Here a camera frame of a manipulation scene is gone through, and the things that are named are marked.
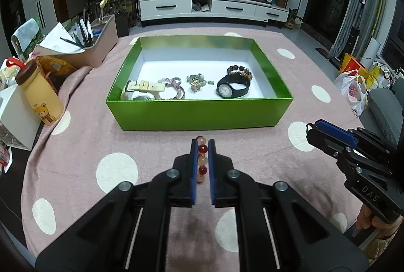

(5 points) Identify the red pink bead bracelet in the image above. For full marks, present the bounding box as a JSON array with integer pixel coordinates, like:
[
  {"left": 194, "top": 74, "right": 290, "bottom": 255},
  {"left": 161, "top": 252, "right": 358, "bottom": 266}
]
[{"left": 195, "top": 135, "right": 210, "bottom": 185}]

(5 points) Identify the brown wooden bead bracelet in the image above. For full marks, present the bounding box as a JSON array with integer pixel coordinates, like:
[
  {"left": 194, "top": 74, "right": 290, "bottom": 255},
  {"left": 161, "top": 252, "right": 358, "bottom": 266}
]
[{"left": 226, "top": 65, "right": 254, "bottom": 82}]

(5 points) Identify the black wristwatch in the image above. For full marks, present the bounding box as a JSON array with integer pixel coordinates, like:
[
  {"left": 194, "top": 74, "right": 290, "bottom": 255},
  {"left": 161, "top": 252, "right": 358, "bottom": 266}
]
[{"left": 216, "top": 74, "right": 251, "bottom": 99}]

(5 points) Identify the gold flower brooch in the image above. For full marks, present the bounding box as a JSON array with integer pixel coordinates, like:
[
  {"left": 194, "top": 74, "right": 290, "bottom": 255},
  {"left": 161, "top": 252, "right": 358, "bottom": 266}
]
[{"left": 190, "top": 79, "right": 205, "bottom": 93}]

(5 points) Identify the green jade bracelet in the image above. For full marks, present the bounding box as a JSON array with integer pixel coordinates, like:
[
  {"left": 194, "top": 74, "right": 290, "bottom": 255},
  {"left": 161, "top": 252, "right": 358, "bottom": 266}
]
[{"left": 185, "top": 72, "right": 216, "bottom": 88}]

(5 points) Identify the pale pink bead bracelet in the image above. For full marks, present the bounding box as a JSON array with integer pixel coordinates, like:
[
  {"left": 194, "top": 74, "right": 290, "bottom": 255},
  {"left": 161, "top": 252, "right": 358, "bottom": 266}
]
[{"left": 157, "top": 76, "right": 184, "bottom": 99}]

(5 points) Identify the tan jacket sleeve forearm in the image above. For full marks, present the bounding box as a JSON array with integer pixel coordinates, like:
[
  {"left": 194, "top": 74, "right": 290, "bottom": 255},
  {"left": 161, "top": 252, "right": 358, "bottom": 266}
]
[{"left": 362, "top": 226, "right": 400, "bottom": 265}]

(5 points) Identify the person's right hand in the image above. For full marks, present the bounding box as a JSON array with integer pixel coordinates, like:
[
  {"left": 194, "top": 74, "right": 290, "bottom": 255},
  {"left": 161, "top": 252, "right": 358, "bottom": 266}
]
[{"left": 355, "top": 204, "right": 403, "bottom": 236}]

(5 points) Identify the white plastic shopping bag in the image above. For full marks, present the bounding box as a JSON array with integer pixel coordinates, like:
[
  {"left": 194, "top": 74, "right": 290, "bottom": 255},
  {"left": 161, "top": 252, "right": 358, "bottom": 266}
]
[{"left": 334, "top": 70, "right": 368, "bottom": 117}]

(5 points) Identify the small floor potted plant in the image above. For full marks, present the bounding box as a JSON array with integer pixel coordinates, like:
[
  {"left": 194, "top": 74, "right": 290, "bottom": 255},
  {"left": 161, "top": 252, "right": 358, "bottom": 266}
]
[{"left": 284, "top": 8, "right": 303, "bottom": 30}]

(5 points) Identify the green cardboard box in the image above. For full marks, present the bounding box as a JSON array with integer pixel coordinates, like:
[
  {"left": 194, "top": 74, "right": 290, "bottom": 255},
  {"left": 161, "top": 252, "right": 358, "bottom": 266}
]
[{"left": 106, "top": 35, "right": 293, "bottom": 131}]

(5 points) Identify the yellow bear bottle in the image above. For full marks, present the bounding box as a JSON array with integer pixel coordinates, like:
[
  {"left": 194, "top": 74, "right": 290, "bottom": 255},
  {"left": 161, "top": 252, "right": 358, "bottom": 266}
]
[{"left": 16, "top": 61, "right": 64, "bottom": 126}]

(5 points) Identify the white square box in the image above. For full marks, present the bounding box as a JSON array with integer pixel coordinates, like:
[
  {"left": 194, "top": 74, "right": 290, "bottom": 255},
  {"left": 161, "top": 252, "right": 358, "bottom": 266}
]
[{"left": 1, "top": 85, "right": 41, "bottom": 151}]

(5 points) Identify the white tv cabinet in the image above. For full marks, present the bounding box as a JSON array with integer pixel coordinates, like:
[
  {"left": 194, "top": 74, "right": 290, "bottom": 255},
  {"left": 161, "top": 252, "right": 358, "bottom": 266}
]
[{"left": 139, "top": 0, "right": 289, "bottom": 23}]

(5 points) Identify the pink desk organizer box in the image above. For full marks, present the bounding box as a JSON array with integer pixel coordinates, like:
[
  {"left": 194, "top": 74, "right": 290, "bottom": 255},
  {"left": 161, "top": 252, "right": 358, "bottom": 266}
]
[{"left": 51, "top": 14, "right": 119, "bottom": 69}]

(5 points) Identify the white paper sheet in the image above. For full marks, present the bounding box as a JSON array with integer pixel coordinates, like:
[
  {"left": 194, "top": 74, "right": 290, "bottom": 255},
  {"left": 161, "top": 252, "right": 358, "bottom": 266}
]
[{"left": 34, "top": 22, "right": 85, "bottom": 55}]

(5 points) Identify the potted green plant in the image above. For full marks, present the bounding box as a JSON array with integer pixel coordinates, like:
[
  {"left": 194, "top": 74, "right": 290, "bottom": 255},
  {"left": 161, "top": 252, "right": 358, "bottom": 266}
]
[{"left": 107, "top": 0, "right": 136, "bottom": 38}]

